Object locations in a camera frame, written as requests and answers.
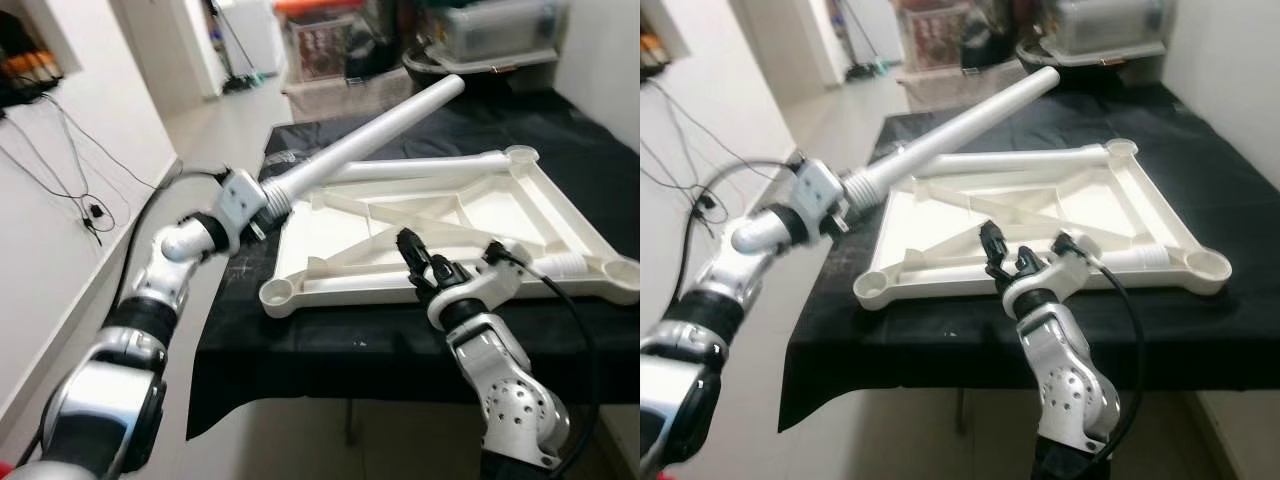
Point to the white cabinet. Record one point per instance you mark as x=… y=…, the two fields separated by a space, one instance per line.
x=865 y=30
x=255 y=35

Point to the black bag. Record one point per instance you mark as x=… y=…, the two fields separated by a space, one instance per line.
x=990 y=35
x=378 y=45

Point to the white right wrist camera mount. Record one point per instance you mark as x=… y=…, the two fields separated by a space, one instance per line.
x=1055 y=278
x=500 y=272

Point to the clear plastic storage box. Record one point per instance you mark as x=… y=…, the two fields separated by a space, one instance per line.
x=500 y=30
x=1110 y=25

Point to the cream plastic table top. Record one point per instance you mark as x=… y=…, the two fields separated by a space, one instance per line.
x=350 y=290
x=930 y=285

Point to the orange plastic lid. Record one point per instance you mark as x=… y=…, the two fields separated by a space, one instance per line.
x=305 y=7

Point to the black tablecloth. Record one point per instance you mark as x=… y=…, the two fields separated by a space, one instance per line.
x=950 y=360
x=350 y=360

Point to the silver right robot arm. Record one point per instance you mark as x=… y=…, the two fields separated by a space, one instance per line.
x=1075 y=385
x=500 y=390

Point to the clear tape patch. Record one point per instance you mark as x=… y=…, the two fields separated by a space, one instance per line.
x=290 y=158

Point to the black round basin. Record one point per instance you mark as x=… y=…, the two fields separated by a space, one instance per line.
x=440 y=72
x=1050 y=62

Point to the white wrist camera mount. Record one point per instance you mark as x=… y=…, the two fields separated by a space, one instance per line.
x=1055 y=278
x=240 y=200
x=500 y=272
x=820 y=192

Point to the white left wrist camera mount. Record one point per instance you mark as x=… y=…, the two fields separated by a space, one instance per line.
x=820 y=192
x=240 y=200

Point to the black wall shelf rack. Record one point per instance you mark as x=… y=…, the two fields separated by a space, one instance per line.
x=20 y=85
x=650 y=55

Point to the white plastic table leg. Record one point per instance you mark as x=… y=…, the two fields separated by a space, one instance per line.
x=370 y=140
x=560 y=266
x=1010 y=160
x=430 y=165
x=960 y=130
x=1145 y=260

